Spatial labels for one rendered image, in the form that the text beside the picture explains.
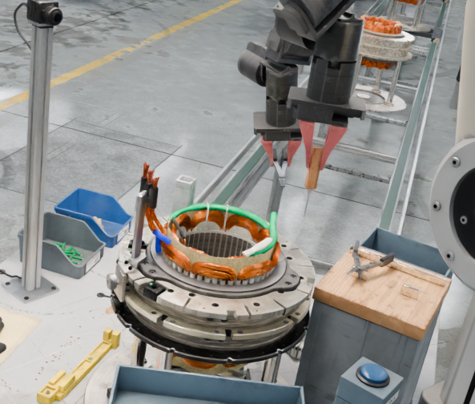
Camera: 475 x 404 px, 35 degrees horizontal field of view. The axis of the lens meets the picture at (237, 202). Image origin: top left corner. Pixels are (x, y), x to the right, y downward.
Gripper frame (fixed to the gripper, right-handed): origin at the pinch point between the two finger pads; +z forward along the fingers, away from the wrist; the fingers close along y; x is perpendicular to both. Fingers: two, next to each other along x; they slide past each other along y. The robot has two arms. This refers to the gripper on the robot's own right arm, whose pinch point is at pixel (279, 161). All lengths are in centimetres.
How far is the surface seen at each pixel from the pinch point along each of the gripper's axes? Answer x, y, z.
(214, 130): -319, 26, 177
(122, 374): 54, 24, -2
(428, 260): 9.2, -28.8, 17.6
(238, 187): -72, 9, 55
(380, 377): 49, -12, 6
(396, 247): 5.8, -22.9, 16.8
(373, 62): -174, -50, 62
